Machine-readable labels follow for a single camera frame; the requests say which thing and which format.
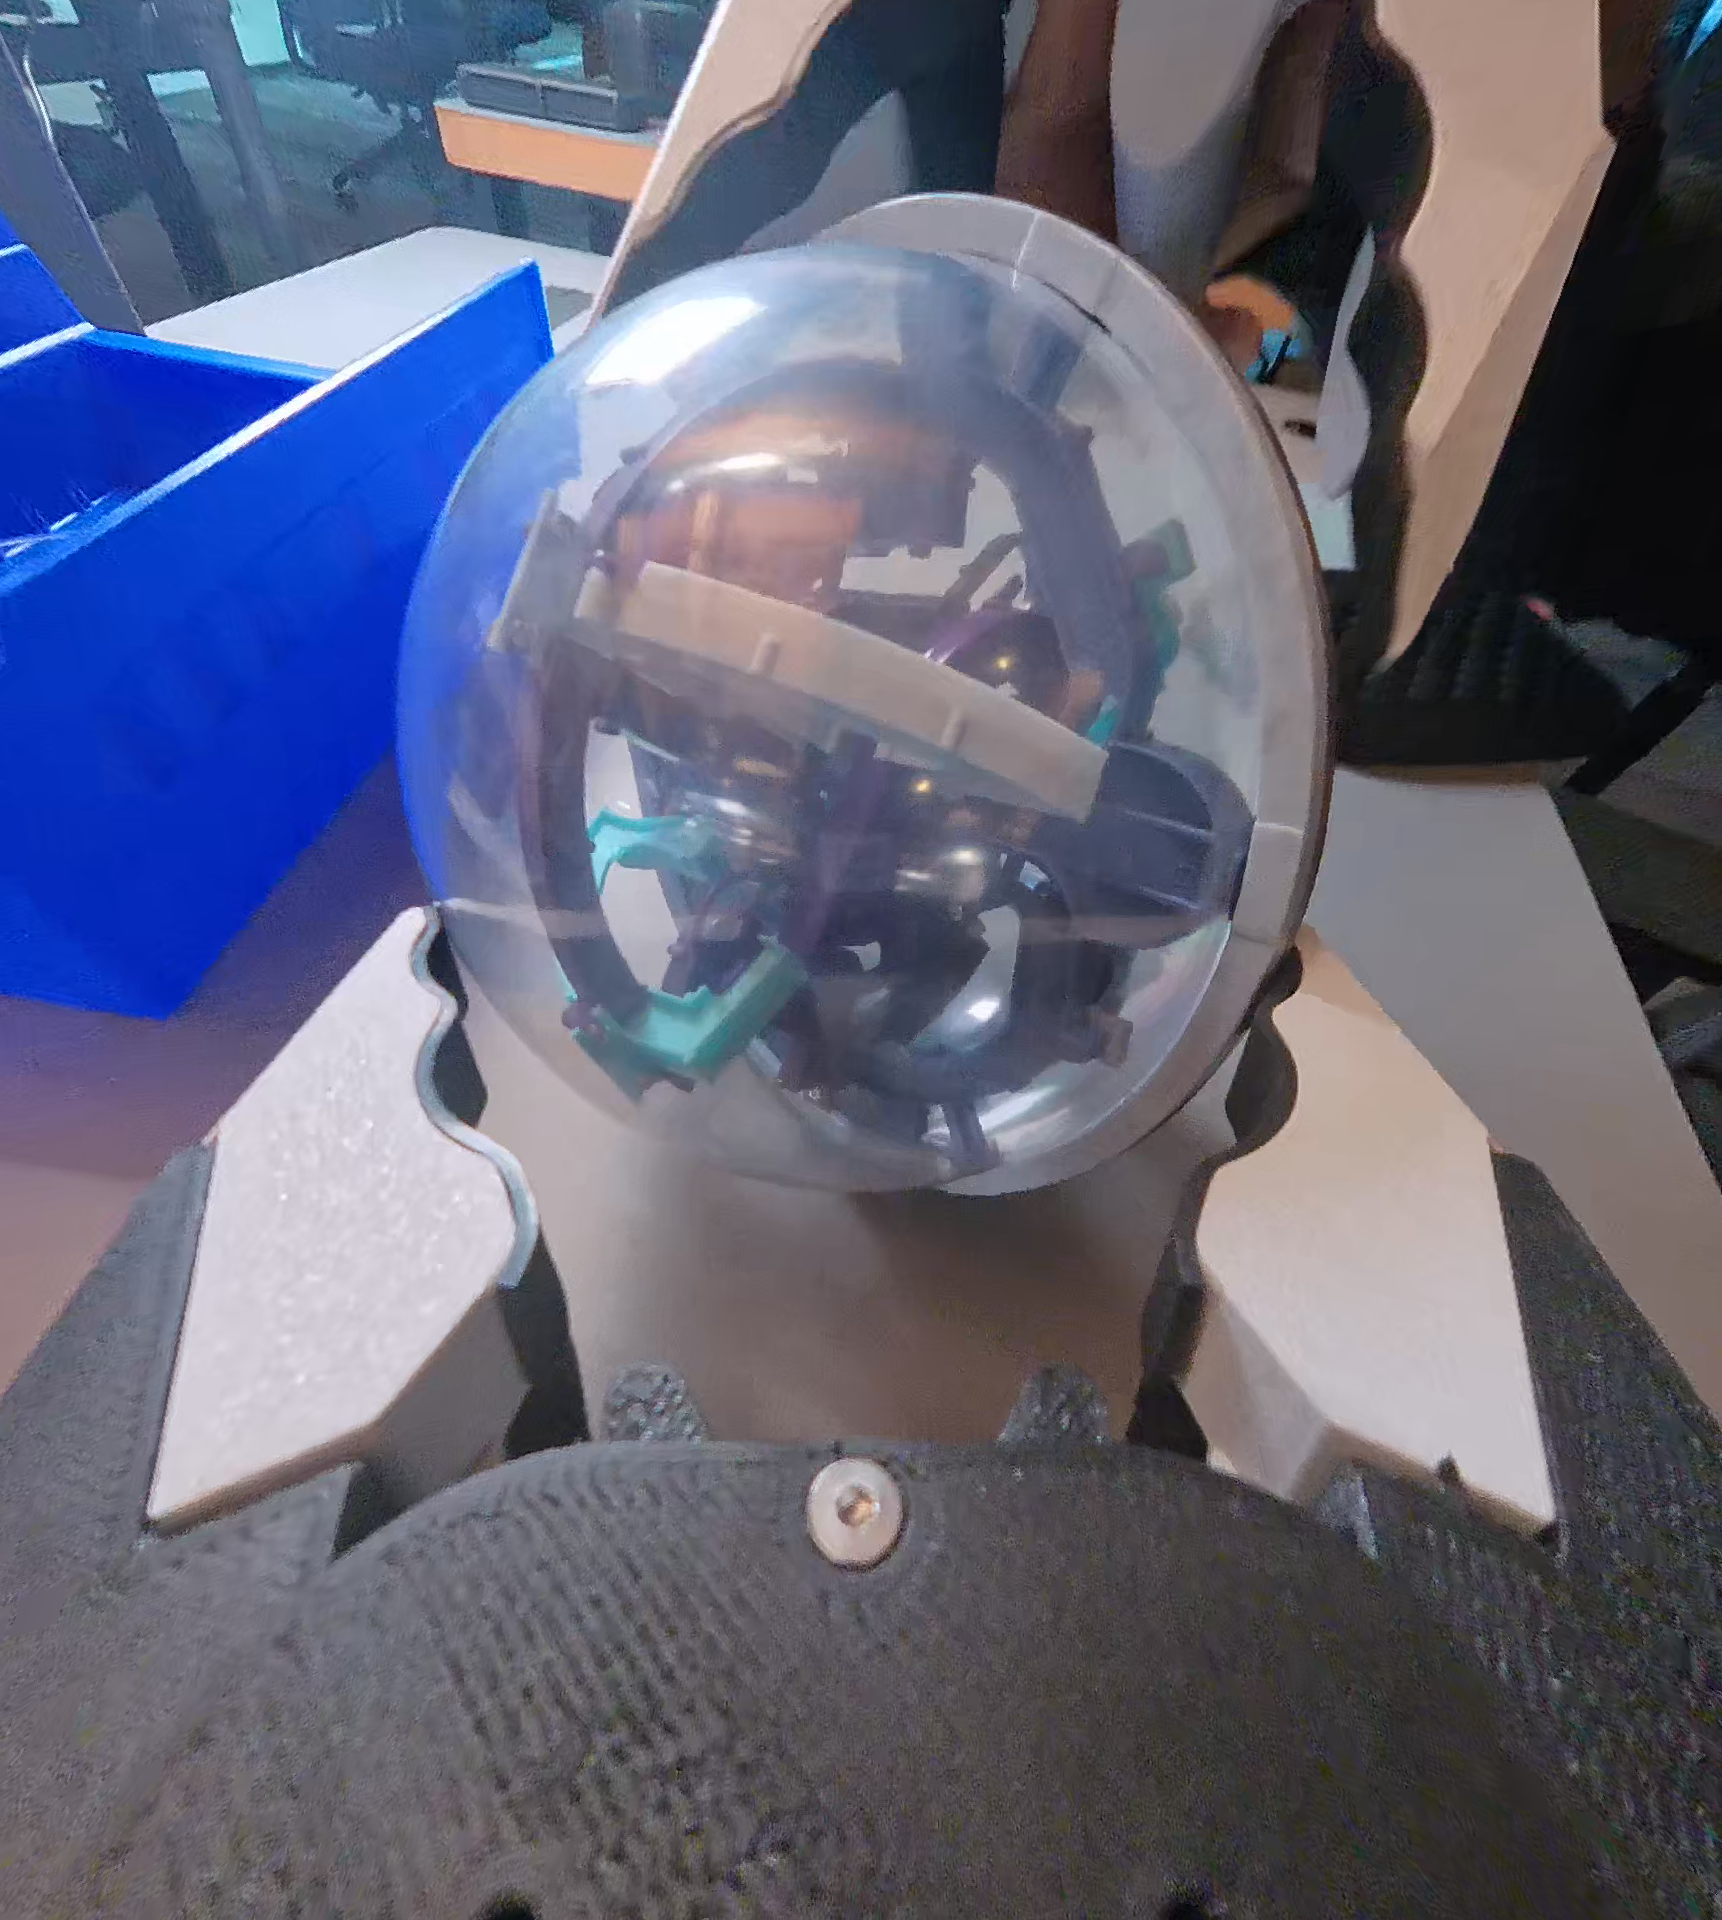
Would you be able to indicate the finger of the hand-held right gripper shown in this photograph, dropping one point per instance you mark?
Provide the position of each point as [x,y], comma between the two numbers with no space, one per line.
[726,91]
[1520,225]

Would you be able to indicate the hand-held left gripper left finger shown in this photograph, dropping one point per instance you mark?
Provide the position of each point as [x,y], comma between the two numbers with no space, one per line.
[320,1244]

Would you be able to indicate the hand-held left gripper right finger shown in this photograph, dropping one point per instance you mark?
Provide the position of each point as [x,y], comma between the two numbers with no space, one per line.
[1371,1275]

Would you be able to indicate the clear plastic maze ball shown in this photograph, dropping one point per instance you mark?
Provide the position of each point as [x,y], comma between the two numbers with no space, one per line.
[861,675]

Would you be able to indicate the person's right hand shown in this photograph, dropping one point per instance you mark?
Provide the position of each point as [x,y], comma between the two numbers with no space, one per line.
[1056,120]

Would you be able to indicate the orange edged table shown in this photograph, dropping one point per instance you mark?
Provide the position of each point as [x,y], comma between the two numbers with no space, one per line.
[547,150]

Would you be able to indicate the black office chair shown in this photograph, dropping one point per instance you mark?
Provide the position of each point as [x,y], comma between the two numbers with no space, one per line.
[351,75]

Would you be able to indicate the blue plastic bin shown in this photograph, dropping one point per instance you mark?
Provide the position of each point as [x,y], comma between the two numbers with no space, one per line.
[170,631]

